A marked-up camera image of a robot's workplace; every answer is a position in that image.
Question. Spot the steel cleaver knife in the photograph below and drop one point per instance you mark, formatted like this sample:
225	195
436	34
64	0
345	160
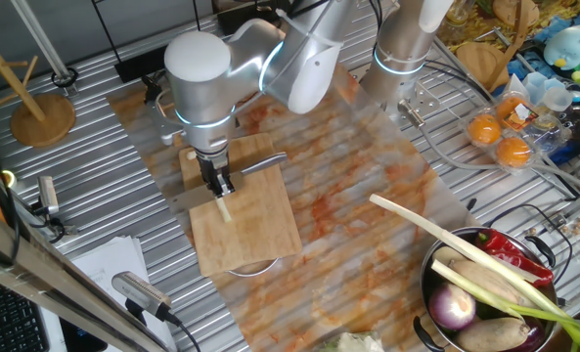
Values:
265	163

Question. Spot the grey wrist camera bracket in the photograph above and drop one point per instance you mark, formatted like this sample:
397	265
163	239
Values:
165	127

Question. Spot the black keyboard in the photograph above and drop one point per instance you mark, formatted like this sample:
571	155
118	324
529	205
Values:
6	322

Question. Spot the black smartphone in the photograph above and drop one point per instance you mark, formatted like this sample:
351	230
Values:
81	339

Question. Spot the white scallion stalk piece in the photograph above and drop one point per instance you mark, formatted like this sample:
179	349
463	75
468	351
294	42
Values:
224	210

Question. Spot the pale green cabbage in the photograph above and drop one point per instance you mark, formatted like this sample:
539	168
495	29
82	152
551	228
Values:
353	343

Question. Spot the aluminium frame beam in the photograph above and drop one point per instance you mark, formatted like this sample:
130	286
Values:
25	261

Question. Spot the brown sweet potato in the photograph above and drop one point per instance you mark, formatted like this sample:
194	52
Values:
490	335
490	281

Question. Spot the long green scallion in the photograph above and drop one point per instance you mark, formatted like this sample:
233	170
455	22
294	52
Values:
465	283
416	221

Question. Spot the wooden mug tree stand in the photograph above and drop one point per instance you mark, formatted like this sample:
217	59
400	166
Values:
42	122
477	61

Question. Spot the small black object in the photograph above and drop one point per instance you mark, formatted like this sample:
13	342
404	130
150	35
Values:
471	204

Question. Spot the purple onion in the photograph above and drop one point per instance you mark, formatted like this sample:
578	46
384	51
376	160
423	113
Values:
451	308

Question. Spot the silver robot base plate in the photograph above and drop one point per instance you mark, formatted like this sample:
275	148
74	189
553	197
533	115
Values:
429	100

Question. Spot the white plastic cup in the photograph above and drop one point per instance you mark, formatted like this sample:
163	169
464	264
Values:
557	99
534	85

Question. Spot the marble pattern table mat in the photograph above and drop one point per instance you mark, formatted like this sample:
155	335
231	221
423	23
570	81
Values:
343	171

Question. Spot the yellow dried pasta bag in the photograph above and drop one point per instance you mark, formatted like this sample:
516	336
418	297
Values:
558	10

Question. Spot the purple eggplant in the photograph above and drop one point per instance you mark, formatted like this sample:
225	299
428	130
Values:
534	337

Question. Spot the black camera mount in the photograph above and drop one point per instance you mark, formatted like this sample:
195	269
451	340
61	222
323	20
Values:
50	225

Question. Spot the short cut scallion piece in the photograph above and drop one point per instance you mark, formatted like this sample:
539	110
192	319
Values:
191	155

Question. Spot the clear glass jar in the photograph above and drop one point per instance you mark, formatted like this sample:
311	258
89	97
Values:
458	14

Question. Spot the red pepper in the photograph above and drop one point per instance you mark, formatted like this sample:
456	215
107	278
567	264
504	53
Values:
504	247

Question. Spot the orange fruit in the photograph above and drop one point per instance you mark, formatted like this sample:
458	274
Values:
483	129
507	110
513	152

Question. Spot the silver depth camera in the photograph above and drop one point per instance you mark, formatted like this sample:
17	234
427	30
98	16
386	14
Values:
48	194
140	292

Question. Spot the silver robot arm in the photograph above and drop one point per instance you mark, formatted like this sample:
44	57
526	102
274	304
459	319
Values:
206	88

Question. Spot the white paper stack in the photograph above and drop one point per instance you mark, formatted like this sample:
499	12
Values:
108	259

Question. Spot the wooden cutting board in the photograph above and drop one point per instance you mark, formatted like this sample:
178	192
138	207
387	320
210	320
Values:
265	230

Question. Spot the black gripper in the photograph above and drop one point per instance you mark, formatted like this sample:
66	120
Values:
213	166

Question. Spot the pale potato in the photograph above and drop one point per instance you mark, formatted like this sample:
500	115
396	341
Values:
446	254

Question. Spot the light blue plush toy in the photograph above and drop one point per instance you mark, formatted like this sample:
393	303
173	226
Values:
566	49

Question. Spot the silver tripod pole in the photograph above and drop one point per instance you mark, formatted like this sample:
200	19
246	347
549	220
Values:
41	39

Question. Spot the clear plastic fruit container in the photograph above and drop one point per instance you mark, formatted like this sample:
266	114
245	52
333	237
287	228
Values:
539	137

